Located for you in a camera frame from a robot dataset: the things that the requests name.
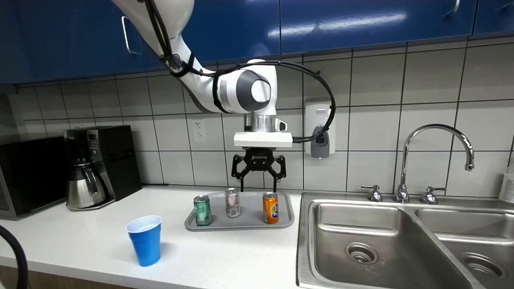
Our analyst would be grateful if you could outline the white wall soap dispenser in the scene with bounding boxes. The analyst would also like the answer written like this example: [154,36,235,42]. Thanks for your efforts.
[304,102,337,159]

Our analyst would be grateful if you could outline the chrome faucet handle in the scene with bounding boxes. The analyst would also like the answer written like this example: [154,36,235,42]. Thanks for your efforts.
[421,185,447,206]
[360,183,384,204]

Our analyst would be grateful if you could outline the grey plastic tray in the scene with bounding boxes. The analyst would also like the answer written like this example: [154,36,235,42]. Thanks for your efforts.
[183,190,296,233]

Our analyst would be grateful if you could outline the blue plastic cup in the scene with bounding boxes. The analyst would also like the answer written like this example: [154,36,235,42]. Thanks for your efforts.
[125,214,164,269]

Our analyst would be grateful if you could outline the silver soda can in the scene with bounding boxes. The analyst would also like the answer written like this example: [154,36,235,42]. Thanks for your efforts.
[223,187,244,220]

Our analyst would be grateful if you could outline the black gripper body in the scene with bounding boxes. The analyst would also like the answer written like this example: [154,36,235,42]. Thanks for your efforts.
[243,148,280,174]

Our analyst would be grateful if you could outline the black microwave oven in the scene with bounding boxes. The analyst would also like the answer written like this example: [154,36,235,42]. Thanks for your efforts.
[0,135,71,222]

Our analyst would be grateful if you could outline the green soda can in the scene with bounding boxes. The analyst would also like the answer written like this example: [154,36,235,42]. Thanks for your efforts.
[193,195,214,228]

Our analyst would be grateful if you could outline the black steel coffee maker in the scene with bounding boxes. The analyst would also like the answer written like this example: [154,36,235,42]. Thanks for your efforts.
[63,124,143,212]

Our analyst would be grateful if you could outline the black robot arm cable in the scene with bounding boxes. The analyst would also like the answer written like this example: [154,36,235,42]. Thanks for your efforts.
[140,0,339,145]

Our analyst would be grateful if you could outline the chrome gooseneck faucet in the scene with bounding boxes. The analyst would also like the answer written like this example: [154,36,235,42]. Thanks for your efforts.
[395,122,477,204]

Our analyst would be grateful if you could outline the white wall outlet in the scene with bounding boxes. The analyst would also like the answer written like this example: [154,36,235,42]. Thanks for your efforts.
[190,118,207,145]

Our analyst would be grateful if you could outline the orange soda can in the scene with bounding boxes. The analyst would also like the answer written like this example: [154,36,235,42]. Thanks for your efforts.
[262,192,281,225]

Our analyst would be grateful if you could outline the stainless steel coffee carafe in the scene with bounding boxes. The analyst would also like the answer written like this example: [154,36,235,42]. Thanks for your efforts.
[66,161,111,211]

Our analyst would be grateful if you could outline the wooden base cabinets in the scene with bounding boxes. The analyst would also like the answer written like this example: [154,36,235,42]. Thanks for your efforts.
[0,264,135,289]

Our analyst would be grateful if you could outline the thick black hose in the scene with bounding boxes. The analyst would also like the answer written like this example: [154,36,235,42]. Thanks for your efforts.
[0,224,29,289]

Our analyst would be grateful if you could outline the stainless steel double sink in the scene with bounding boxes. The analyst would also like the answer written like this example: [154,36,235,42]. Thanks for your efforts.
[296,192,514,289]

